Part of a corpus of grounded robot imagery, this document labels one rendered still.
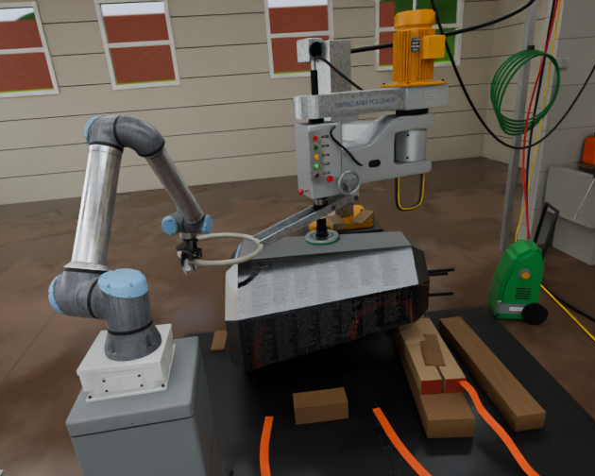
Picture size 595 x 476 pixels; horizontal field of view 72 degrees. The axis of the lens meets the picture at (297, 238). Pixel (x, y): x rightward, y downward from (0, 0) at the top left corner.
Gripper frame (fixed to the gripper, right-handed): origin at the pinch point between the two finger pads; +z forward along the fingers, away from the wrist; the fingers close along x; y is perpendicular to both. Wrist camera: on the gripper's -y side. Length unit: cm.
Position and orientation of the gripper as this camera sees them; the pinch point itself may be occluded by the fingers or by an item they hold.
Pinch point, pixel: (190, 270)
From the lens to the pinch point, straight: 231.9
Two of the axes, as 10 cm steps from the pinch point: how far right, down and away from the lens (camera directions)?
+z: 0.1, 9.4, 3.5
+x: 6.0, -2.8, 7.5
